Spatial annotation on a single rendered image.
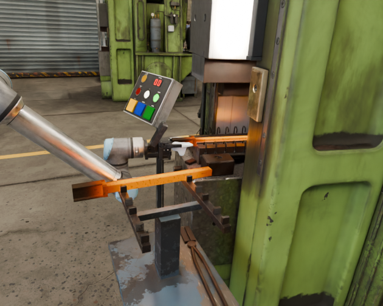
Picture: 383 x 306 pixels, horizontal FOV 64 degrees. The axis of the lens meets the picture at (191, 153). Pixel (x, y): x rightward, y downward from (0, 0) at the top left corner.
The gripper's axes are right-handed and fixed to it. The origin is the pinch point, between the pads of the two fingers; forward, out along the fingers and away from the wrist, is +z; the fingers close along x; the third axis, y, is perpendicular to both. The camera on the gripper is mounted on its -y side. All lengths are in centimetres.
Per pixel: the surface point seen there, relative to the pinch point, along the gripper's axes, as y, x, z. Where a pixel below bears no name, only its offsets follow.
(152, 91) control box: -11, -52, -10
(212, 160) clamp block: 1.9, 18.1, 5.6
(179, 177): -2.8, 39.4, -12.3
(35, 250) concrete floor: 100, -63, -89
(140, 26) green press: -40, -484, 20
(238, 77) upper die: -29.3, 7.5, 17.6
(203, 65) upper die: -33.4, 6.4, 2.9
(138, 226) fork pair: -3, 63, -27
